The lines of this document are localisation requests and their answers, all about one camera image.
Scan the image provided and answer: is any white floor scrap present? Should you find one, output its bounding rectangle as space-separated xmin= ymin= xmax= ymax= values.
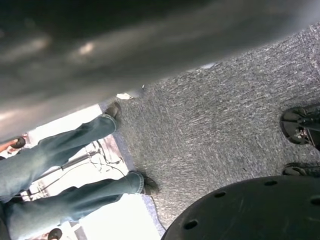
xmin=115 ymin=92 xmax=134 ymax=101

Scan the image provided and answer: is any blurred grey robot body shell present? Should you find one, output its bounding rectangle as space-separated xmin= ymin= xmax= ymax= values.
xmin=0 ymin=0 xmax=320 ymax=144

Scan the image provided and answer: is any thin metal stand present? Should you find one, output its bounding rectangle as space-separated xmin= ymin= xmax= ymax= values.
xmin=37 ymin=149 xmax=101 ymax=182

